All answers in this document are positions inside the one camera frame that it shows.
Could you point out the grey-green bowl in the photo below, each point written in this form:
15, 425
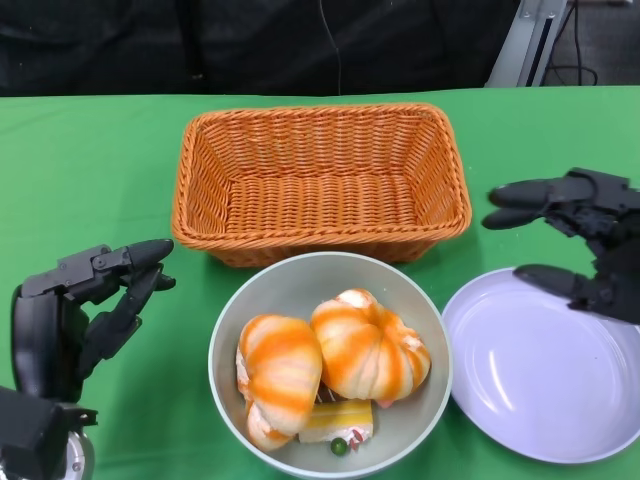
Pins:
280, 290

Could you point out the round orange striped bread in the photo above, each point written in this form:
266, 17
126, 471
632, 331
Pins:
370, 350

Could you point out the lavender plate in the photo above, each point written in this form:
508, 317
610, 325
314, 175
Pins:
525, 375

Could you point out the black curtain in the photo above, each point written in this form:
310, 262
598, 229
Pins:
250, 40

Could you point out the elongated orange striped bread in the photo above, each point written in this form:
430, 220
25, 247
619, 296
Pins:
280, 370

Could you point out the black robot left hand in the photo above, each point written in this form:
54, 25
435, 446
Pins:
45, 320

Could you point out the orange wicker basket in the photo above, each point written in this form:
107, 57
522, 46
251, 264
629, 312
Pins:
325, 200

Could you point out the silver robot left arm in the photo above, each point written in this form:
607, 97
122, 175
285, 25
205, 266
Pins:
80, 460

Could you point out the grey metal stand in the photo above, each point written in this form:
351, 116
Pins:
517, 50

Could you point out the yellow cake slice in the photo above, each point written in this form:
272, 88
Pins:
340, 417

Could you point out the green tablecloth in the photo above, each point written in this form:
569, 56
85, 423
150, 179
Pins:
150, 400

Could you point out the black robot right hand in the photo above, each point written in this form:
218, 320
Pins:
615, 225

